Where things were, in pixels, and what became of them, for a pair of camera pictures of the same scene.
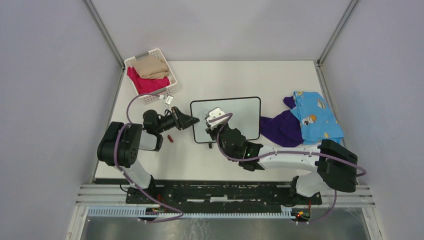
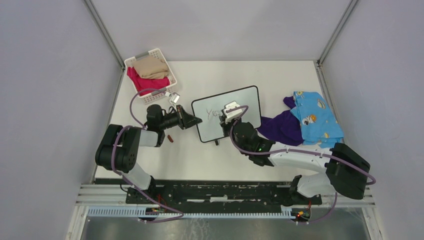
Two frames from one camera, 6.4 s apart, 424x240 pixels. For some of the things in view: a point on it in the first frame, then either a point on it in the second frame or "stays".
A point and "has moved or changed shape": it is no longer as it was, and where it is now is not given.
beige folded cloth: (150, 67) stays
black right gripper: (212, 132) → (225, 126)
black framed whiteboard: (246, 117) has moved or changed shape
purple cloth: (285, 128) stays
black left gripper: (182, 121) stays
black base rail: (222, 195) stays
